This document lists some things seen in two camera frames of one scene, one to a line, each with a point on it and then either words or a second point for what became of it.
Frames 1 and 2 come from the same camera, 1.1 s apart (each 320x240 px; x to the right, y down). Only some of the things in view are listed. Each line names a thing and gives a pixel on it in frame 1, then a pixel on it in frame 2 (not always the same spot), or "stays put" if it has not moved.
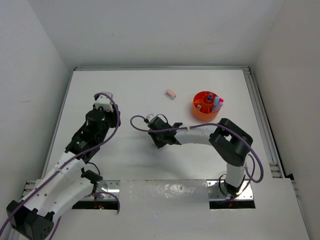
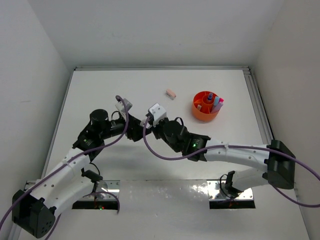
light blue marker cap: x=216 y=101 stays put
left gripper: x=112 y=114 -> x=134 y=130
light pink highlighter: x=217 y=108 stays put
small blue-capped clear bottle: x=210 y=96 stays put
